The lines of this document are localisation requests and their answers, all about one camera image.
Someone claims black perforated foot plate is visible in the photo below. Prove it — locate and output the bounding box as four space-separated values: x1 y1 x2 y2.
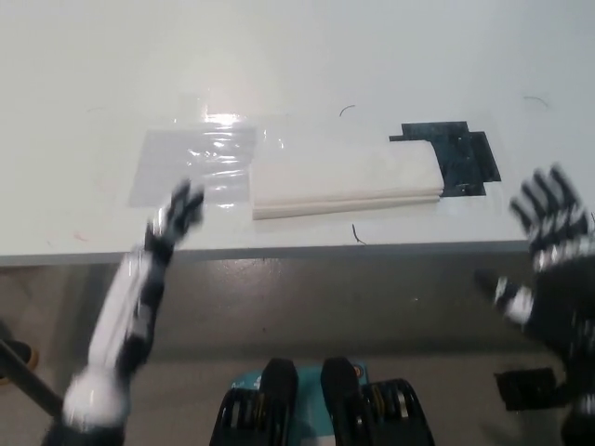
494 368 567 412

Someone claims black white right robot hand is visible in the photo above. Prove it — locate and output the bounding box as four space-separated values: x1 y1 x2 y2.
472 162 595 446

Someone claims white napkin stack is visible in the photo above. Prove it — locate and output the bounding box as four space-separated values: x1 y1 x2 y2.
250 138 445 222

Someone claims dark metal table leg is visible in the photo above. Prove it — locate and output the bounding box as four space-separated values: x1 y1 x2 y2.
0 337 65 415

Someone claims clear plastic bag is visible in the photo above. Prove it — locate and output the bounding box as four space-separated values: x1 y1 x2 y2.
126 126 258 209

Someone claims dark shoe with tan sole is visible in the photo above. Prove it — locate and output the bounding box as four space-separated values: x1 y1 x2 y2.
0 340 42 386

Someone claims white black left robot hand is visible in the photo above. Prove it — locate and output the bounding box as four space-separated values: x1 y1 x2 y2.
86 179 206 378

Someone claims clear plastic film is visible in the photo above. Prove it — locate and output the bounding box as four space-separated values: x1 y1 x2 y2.
174 91 506 211

